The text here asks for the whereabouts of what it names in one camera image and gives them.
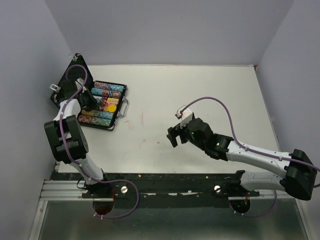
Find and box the black poker set case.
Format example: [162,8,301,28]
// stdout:
[50,53,128,131]

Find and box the yellow round button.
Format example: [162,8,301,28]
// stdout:
[107,104,117,113]

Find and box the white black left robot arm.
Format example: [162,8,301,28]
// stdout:
[44,77,111,198]

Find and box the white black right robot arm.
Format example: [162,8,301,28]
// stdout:
[166,118,317,201]

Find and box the red texas holdem card deck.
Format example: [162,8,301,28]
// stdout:
[101,97,119,107]

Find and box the poker chip row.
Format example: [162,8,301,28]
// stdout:
[91,87,122,99]
[94,81,125,92]

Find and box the red green chip row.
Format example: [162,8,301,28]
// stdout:
[78,115,111,127]

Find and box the yellow blue chip row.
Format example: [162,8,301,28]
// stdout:
[81,109,114,120]

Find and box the top poker chip row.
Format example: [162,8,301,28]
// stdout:
[94,81,125,92]

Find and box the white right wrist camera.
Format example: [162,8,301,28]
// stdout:
[175,105,194,129]

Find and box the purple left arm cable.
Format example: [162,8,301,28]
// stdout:
[59,64,139,221]

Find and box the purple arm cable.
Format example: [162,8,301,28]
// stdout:
[179,96,320,218]
[59,64,139,221]

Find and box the black aluminium base frame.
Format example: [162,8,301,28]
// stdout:
[37,171,307,210]

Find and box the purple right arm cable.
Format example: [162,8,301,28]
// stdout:
[179,96,320,218]

